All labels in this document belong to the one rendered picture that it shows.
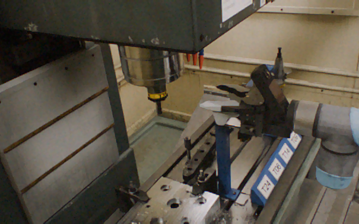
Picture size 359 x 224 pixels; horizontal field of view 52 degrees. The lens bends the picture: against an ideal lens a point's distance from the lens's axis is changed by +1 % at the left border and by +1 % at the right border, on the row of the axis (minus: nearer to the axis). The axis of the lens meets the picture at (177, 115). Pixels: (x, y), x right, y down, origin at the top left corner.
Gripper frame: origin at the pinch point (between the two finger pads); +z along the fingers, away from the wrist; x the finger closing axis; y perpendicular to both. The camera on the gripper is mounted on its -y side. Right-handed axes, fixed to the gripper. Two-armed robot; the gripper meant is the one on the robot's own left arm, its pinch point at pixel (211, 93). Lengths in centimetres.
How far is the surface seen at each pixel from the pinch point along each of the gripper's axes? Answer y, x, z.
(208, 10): -22.4, -8.5, -3.5
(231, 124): 21.1, 19.9, 2.0
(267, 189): 49, 26, -9
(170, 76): -4.7, -3.7, 8.9
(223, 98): 59, 101, 37
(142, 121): 80, 91, 88
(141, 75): -6.0, -7.9, 14.3
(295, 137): 48, 60, -11
